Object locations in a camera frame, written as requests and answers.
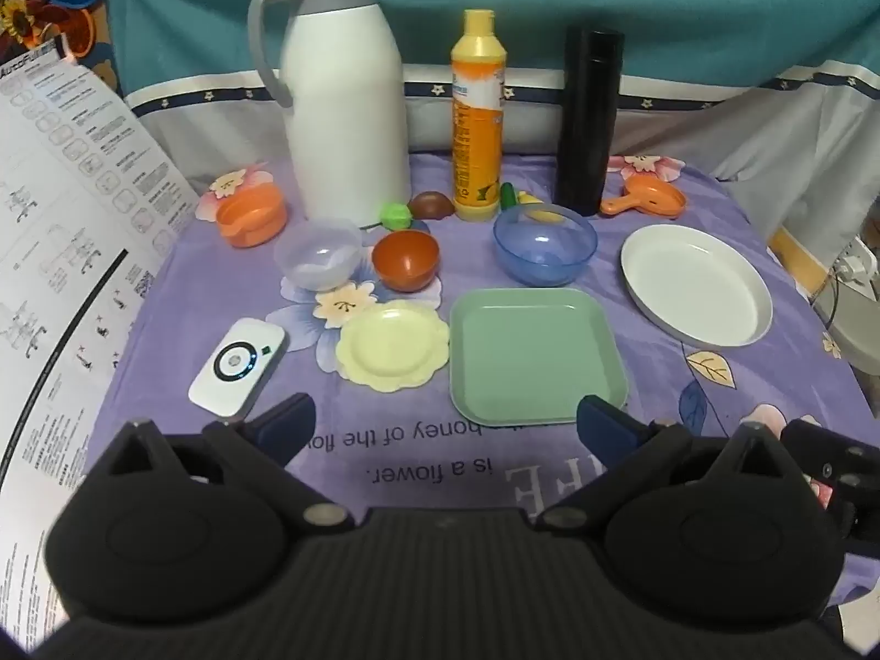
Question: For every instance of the green toy ball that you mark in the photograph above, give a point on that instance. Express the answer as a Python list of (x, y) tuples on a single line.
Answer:
[(397, 215)]

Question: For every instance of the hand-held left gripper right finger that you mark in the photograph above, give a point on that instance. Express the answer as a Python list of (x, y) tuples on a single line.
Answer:
[(605, 426)]

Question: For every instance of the white power strip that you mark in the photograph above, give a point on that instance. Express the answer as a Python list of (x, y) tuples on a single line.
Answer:
[(856, 268)]

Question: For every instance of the yellow orange detergent bottle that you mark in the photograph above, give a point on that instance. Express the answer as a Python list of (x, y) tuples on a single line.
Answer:
[(474, 137)]

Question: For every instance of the white round plate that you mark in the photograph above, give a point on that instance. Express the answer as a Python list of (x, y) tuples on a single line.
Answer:
[(694, 289)]

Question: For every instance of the black thermos bottle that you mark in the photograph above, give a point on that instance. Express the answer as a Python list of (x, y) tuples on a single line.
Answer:
[(584, 124)]

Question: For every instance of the orange toy pot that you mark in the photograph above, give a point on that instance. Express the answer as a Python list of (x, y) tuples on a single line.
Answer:
[(251, 220)]

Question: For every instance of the orange toy pan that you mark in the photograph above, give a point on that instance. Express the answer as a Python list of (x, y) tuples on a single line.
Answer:
[(656, 198)]

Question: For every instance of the brown toy fruit half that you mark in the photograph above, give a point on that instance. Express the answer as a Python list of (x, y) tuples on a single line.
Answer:
[(432, 205)]

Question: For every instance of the yellow toy banana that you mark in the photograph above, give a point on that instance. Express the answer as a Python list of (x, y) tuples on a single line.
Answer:
[(529, 201)]

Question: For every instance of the white thermos jug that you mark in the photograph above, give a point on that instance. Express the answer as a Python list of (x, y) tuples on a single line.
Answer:
[(344, 117)]

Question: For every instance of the white instruction poster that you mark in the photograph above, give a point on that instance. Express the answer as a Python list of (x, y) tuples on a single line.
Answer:
[(69, 220)]

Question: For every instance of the green square plate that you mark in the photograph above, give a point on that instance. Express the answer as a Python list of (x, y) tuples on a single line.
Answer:
[(536, 357)]

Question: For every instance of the red-brown plastic bowl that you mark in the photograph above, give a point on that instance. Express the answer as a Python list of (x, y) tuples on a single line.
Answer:
[(405, 261)]

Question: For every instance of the blue translucent bowl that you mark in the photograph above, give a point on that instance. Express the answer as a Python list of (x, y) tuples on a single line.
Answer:
[(543, 251)]

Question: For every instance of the white pocket device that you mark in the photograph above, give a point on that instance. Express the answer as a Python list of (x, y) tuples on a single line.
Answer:
[(237, 364)]

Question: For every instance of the yellow flower-shaped plate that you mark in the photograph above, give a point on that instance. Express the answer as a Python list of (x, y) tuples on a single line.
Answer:
[(392, 347)]

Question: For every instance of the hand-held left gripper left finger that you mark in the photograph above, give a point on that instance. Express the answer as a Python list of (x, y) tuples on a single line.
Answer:
[(285, 421)]

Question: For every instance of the white plastic box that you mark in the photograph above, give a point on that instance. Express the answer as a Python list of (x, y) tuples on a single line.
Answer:
[(859, 337)]

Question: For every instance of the green toy cucumber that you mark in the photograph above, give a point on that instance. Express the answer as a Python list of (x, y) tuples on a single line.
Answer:
[(509, 196)]

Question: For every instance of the purple floral tablecloth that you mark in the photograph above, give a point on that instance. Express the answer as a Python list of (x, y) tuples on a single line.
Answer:
[(653, 385)]

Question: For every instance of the teal grey star-striped bedsheet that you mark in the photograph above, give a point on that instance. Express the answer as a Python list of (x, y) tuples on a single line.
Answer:
[(687, 0)]

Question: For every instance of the colourful printed cloth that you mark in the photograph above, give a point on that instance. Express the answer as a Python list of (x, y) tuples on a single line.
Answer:
[(62, 20)]

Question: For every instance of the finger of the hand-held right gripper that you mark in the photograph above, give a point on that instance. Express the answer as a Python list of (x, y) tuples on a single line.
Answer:
[(845, 519), (835, 457)]

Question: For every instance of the clear plastic bowl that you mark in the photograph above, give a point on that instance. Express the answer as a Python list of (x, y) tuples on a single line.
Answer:
[(316, 258)]

